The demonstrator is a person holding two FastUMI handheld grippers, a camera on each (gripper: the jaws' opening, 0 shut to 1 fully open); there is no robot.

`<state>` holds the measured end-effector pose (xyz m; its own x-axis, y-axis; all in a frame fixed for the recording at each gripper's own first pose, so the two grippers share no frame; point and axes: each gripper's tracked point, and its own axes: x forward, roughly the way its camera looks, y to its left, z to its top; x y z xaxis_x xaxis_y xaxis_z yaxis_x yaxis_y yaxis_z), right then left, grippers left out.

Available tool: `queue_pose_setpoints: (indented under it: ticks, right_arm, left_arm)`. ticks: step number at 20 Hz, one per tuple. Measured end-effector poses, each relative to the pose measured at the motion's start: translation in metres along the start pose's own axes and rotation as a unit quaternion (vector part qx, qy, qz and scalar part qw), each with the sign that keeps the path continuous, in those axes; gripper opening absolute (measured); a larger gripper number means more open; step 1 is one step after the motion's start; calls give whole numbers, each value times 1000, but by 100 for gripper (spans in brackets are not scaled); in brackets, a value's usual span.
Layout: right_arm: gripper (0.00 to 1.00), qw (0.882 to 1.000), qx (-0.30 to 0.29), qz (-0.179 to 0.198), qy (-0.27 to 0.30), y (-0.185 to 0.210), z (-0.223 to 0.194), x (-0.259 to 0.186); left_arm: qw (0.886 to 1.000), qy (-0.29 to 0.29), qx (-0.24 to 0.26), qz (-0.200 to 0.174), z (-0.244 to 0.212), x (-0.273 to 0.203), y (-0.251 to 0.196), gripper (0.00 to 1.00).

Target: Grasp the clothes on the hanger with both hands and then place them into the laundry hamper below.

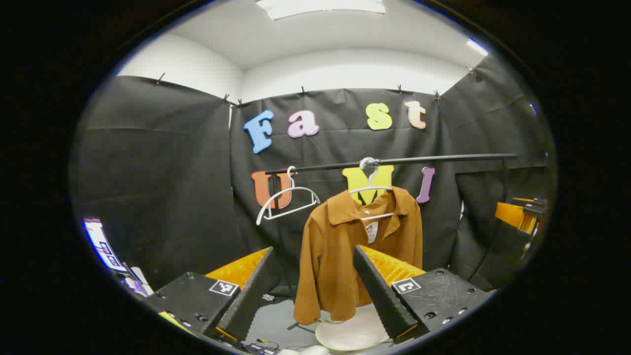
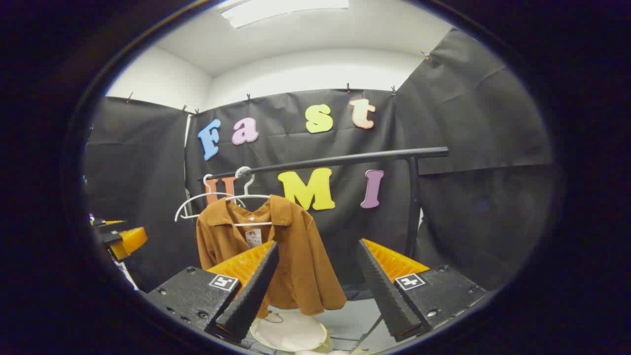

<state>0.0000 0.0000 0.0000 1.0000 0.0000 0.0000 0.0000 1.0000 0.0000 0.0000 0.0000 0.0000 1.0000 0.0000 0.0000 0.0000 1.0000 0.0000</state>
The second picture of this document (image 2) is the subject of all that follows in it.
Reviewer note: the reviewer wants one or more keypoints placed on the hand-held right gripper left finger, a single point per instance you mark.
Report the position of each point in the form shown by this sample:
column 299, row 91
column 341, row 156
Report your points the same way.
column 251, row 296

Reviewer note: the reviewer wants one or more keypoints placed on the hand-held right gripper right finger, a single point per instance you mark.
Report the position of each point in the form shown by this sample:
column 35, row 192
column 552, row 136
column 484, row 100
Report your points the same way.
column 387, row 296

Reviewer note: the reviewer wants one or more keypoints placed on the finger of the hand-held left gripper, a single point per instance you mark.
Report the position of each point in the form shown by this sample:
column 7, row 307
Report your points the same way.
column 130, row 242
column 109, row 224

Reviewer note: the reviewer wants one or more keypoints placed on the white laundry hamper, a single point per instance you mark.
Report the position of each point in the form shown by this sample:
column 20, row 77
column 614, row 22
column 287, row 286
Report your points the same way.
column 291, row 333

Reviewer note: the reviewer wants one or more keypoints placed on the brown shirt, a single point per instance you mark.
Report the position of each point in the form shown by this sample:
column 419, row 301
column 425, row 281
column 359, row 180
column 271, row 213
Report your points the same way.
column 305, row 256

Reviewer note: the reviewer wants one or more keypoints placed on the white plastic hanger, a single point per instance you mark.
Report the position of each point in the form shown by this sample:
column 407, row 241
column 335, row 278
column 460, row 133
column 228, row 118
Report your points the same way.
column 197, row 199

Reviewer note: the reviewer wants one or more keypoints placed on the white hanger with taped hook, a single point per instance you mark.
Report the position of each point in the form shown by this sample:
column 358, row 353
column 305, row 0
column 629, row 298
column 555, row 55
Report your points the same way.
column 246, row 197

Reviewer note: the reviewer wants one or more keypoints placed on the black clothes rack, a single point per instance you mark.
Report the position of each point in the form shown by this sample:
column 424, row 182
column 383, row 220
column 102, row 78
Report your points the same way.
column 345, row 159

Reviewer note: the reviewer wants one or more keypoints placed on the black backdrop cloth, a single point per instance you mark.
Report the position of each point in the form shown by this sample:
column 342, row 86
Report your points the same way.
column 468, row 148

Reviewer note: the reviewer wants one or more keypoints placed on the row of small cloth clips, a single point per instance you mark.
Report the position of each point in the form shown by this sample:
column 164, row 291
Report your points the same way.
column 348, row 88

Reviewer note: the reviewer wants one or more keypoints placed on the ceiling light panel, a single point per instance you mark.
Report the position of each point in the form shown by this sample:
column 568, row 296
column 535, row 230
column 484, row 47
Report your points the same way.
column 281, row 10

